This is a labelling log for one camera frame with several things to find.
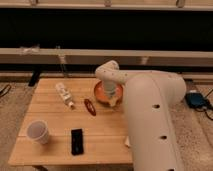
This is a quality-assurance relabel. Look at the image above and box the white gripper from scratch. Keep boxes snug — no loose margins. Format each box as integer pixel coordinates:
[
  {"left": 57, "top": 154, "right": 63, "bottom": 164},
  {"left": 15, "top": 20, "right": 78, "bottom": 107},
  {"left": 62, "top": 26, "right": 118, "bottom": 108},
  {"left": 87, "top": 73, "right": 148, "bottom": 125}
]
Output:
[{"left": 103, "top": 81, "right": 118, "bottom": 107}]

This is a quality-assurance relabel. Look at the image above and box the orange ceramic bowl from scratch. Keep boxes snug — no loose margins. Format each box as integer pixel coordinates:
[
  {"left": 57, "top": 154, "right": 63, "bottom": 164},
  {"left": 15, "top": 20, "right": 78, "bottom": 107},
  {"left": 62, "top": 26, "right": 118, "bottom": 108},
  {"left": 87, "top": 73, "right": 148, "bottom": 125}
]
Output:
[{"left": 94, "top": 81, "right": 123, "bottom": 106}]

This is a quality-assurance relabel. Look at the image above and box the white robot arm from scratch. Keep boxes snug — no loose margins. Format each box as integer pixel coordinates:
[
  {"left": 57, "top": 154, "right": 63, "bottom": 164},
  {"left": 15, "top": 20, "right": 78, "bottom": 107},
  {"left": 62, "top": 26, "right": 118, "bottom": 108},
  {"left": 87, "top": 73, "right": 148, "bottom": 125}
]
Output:
[{"left": 95, "top": 60, "right": 186, "bottom": 171}]

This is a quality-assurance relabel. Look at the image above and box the white object at table edge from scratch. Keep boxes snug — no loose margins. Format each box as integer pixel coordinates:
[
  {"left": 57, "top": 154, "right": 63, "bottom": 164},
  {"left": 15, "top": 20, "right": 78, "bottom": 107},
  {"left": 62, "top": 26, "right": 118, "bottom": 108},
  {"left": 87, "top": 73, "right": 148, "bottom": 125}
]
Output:
[{"left": 124, "top": 136, "right": 131, "bottom": 148}]

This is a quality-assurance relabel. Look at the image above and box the white plastic bottle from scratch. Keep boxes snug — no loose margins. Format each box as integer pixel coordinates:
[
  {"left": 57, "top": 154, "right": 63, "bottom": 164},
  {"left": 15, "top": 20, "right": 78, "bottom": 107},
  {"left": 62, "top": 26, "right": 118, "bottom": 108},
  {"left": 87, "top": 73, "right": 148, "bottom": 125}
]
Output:
[{"left": 55, "top": 82, "right": 74, "bottom": 108}]

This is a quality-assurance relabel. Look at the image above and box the black rectangular device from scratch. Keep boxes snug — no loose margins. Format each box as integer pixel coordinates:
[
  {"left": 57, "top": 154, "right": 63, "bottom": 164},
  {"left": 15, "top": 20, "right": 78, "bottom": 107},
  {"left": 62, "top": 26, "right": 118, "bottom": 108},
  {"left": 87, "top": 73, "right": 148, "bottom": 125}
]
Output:
[{"left": 71, "top": 129, "right": 84, "bottom": 155}]

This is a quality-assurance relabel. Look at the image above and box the white paper cup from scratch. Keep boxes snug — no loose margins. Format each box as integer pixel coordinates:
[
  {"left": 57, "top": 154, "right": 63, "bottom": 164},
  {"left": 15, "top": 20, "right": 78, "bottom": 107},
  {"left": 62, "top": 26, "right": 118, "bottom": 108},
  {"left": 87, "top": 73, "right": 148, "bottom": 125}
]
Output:
[{"left": 26, "top": 120, "right": 50, "bottom": 144}]

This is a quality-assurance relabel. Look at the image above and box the blue box on floor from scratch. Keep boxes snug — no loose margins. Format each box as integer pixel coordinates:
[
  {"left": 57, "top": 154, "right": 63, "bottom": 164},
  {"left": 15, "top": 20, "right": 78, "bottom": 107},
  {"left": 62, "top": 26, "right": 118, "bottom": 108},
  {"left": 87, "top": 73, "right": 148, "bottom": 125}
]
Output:
[{"left": 185, "top": 92, "right": 206, "bottom": 108}]

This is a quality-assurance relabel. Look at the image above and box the black table leg stand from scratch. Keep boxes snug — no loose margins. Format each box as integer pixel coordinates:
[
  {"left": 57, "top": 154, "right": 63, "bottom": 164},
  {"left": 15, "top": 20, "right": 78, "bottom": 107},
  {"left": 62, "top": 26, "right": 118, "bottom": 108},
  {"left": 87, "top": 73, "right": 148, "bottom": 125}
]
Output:
[{"left": 28, "top": 67, "right": 42, "bottom": 87}]

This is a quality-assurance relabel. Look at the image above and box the black cable right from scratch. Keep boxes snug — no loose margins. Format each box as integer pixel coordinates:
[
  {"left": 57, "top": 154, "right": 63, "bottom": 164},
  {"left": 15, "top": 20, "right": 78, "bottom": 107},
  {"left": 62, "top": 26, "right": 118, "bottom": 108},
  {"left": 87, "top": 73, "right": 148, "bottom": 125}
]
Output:
[{"left": 196, "top": 88, "right": 213, "bottom": 122}]

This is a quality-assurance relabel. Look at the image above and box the black cable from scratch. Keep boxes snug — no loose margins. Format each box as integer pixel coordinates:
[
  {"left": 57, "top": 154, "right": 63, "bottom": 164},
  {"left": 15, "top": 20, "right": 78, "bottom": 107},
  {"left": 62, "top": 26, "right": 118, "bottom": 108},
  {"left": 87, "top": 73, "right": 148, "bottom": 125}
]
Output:
[
  {"left": 196, "top": 88, "right": 213, "bottom": 122},
  {"left": 0, "top": 83, "right": 12, "bottom": 98}
]

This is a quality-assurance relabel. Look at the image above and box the black cable left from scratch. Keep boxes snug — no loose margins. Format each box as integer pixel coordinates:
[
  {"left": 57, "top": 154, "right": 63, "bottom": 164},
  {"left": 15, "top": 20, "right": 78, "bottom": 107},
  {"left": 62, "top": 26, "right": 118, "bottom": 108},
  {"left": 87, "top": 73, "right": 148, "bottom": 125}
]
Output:
[{"left": 0, "top": 83, "right": 12, "bottom": 98}]

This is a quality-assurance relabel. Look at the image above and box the wooden rail shelf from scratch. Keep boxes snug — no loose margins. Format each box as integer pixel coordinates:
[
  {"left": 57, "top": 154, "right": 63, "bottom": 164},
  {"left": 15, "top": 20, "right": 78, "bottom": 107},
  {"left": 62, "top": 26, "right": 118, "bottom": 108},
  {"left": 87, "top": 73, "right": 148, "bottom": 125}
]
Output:
[{"left": 0, "top": 47, "right": 213, "bottom": 67}]

